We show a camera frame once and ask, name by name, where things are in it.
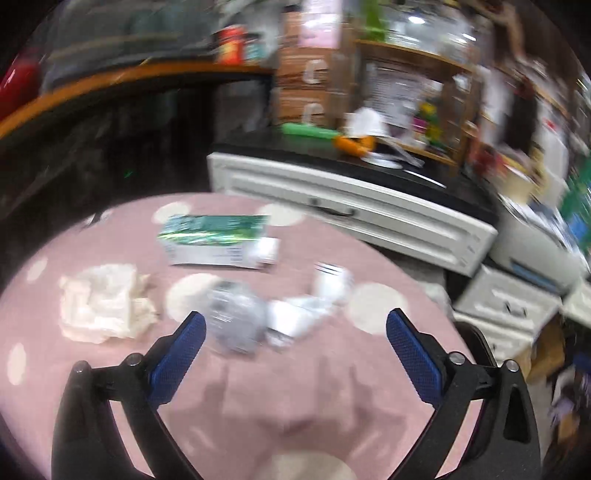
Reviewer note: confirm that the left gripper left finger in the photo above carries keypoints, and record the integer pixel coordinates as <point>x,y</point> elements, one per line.
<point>86,440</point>

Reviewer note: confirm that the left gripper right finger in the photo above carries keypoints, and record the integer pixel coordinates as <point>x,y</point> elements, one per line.
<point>504,443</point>

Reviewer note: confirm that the black trash bin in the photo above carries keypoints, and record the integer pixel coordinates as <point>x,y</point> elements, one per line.
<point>476,343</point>

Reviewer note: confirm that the middle white drawer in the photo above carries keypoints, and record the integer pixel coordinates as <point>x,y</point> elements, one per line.
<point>505,342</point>

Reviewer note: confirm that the crumpled beige tissue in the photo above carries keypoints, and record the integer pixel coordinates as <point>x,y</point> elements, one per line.
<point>105,302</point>

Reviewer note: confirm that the top white drawer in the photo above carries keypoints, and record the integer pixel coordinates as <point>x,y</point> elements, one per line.
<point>503,299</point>

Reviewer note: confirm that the crumpled silver wrapper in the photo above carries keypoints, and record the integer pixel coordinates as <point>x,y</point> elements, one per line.
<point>236,318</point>

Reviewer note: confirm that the white printer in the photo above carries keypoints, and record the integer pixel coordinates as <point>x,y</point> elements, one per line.
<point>534,243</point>

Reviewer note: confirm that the pink spotted tablecloth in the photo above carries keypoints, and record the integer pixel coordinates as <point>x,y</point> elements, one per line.
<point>296,379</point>

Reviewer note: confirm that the crumpled white paper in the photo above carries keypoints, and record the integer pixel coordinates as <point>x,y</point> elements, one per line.
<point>292,318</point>

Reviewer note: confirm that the green gift bag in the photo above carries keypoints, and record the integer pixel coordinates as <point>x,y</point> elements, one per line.
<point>575,206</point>

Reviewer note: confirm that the green white carton box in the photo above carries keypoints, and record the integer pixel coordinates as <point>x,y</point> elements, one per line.
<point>219,240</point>

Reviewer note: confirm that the white drawer left of printer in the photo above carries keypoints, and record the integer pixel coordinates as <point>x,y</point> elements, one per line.
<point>381,216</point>

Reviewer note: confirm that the orange toy on counter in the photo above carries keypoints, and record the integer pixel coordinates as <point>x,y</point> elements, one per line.
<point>357,147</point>

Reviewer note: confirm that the wooden shelf rack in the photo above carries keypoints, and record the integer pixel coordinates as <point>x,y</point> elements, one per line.
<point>425,98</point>

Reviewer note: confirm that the red ceramic vase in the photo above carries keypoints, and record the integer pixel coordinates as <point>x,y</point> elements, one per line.
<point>20,85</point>

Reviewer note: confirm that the brown coffee box stack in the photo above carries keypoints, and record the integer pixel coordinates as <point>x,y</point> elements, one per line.
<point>308,55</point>

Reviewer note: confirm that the red tin can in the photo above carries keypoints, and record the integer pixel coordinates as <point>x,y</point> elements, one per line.
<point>230,45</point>

